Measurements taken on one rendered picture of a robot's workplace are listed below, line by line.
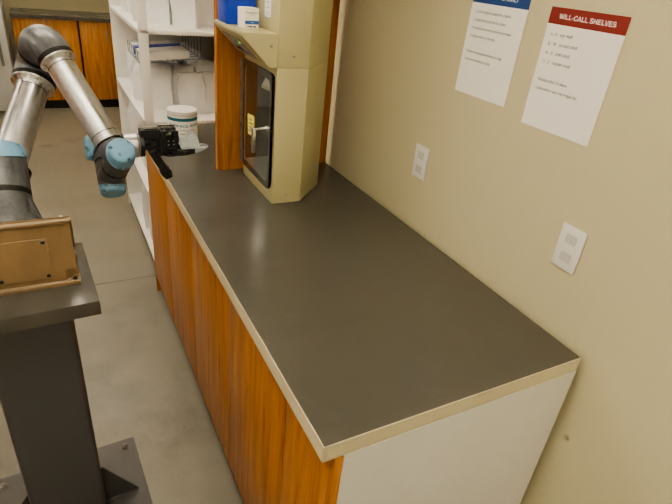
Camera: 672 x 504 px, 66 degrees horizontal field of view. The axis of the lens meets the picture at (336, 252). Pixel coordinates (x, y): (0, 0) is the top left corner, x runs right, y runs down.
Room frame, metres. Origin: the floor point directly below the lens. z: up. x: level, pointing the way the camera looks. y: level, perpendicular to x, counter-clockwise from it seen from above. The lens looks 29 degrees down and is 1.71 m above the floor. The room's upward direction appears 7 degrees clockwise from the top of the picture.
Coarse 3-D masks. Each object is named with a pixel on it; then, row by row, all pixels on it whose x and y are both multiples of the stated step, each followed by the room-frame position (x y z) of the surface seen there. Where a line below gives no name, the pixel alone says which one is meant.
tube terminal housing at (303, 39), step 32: (256, 0) 1.88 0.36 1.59; (288, 0) 1.71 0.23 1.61; (320, 0) 1.82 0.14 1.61; (288, 32) 1.72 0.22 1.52; (320, 32) 1.84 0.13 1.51; (288, 64) 1.72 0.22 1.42; (320, 64) 1.87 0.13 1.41; (288, 96) 1.72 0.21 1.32; (320, 96) 1.90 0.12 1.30; (288, 128) 1.73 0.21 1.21; (320, 128) 1.93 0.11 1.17; (288, 160) 1.73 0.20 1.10; (288, 192) 1.73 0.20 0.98
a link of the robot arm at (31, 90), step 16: (16, 64) 1.49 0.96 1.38; (32, 64) 1.47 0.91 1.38; (16, 80) 1.46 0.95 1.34; (32, 80) 1.47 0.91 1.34; (48, 80) 1.49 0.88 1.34; (16, 96) 1.42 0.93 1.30; (32, 96) 1.44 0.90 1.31; (48, 96) 1.51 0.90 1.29; (16, 112) 1.38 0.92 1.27; (32, 112) 1.41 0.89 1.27; (0, 128) 1.35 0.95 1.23; (16, 128) 1.34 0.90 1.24; (32, 128) 1.38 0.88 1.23; (32, 144) 1.36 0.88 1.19
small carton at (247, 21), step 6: (240, 6) 1.77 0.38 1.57; (246, 6) 1.80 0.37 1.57; (240, 12) 1.76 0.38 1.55; (246, 12) 1.74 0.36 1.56; (252, 12) 1.76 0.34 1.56; (258, 12) 1.77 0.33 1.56; (240, 18) 1.76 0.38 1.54; (246, 18) 1.74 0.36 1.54; (252, 18) 1.76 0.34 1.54; (258, 18) 1.77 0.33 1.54; (240, 24) 1.76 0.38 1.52; (246, 24) 1.74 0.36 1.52; (252, 24) 1.76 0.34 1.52; (258, 24) 1.77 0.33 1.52
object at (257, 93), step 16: (256, 64) 1.84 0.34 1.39; (256, 80) 1.83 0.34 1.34; (272, 80) 1.70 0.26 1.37; (256, 96) 1.82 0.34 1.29; (272, 96) 1.70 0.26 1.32; (256, 112) 1.82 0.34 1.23; (272, 112) 1.70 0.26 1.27; (272, 128) 1.70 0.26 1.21; (256, 144) 1.81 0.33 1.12; (256, 160) 1.81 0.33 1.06; (256, 176) 1.81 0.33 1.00
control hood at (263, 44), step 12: (216, 24) 1.90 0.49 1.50; (228, 24) 1.81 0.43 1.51; (240, 36) 1.68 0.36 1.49; (252, 36) 1.66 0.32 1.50; (264, 36) 1.68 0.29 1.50; (276, 36) 1.70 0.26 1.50; (252, 48) 1.67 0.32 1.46; (264, 48) 1.68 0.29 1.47; (276, 48) 1.70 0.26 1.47; (264, 60) 1.68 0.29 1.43; (276, 60) 1.70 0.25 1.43
